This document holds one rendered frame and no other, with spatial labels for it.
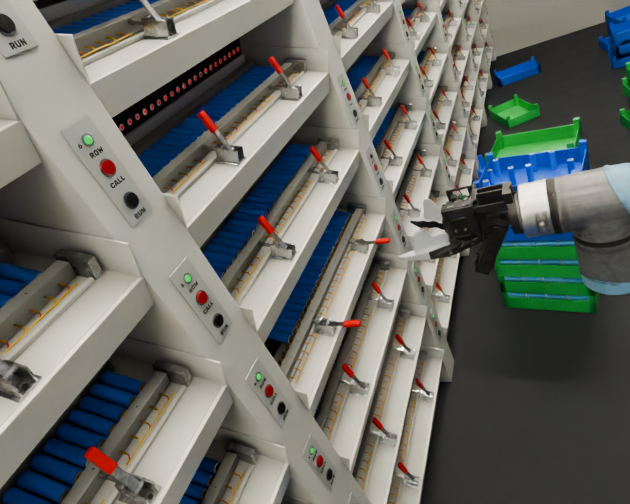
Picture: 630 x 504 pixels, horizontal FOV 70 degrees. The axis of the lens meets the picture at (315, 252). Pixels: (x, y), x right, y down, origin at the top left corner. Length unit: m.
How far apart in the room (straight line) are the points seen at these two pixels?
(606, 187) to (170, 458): 0.69
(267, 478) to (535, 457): 0.92
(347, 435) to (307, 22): 0.88
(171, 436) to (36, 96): 0.41
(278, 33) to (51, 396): 0.87
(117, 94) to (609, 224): 0.70
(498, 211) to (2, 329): 0.70
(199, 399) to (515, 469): 1.05
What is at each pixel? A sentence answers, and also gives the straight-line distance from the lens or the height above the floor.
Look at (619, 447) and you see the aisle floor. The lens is 1.53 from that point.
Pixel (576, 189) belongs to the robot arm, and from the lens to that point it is 0.78.
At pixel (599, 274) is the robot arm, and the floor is 0.74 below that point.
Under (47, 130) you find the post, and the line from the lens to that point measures 0.53.
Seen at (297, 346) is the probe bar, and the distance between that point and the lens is 0.88.
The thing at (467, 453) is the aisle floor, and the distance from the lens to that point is 1.54.
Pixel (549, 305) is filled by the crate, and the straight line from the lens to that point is 1.84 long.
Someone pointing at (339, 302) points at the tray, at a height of 0.72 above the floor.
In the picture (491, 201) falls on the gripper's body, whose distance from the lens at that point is 0.81.
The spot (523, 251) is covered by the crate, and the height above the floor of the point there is 0.28.
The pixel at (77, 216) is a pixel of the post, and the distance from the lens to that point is 0.56.
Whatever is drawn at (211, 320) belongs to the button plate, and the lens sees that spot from 0.63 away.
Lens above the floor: 1.31
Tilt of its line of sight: 29 degrees down
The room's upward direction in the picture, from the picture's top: 27 degrees counter-clockwise
